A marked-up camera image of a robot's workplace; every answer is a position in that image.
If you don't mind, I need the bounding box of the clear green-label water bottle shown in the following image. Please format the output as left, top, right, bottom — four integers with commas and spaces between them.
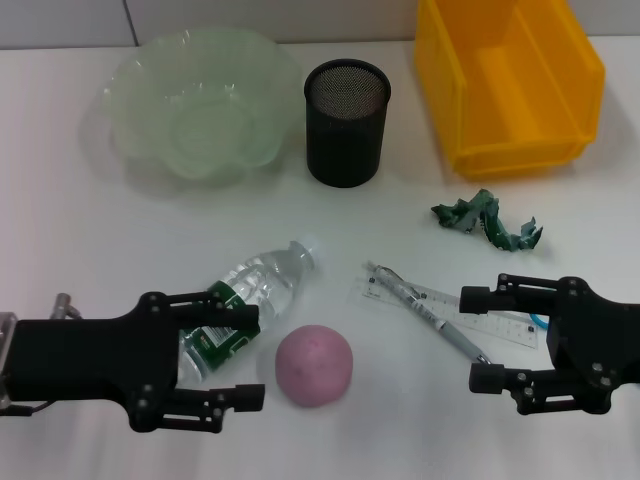
177, 239, 324, 389

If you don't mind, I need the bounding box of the green plastic wrapper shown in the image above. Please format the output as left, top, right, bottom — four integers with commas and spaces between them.
430, 188, 545, 253

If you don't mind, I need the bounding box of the grey ballpoint pen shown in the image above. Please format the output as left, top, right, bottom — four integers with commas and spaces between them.
367, 259, 494, 371

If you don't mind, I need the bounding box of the pink peach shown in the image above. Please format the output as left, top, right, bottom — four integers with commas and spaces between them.
274, 324, 354, 409

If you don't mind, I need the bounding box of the black mesh pen holder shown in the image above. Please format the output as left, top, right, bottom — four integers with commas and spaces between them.
303, 58, 391, 189

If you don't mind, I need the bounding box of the pale green glass fruit plate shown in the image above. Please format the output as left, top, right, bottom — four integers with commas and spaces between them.
102, 27, 301, 189

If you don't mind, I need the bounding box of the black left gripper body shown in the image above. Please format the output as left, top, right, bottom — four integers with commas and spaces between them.
9, 292, 182, 434

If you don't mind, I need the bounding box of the yellow plastic bin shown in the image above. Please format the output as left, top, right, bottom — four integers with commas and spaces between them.
412, 0, 606, 181

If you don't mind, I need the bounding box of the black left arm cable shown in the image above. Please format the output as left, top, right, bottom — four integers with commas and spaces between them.
0, 398, 51, 417

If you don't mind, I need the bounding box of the silver left gripper connector stub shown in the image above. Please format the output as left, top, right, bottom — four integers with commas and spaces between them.
53, 293, 85, 320

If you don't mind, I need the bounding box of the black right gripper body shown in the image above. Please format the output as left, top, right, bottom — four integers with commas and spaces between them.
547, 277, 640, 415

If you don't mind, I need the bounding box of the clear plastic ruler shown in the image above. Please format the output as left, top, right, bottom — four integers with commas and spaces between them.
359, 272, 541, 354

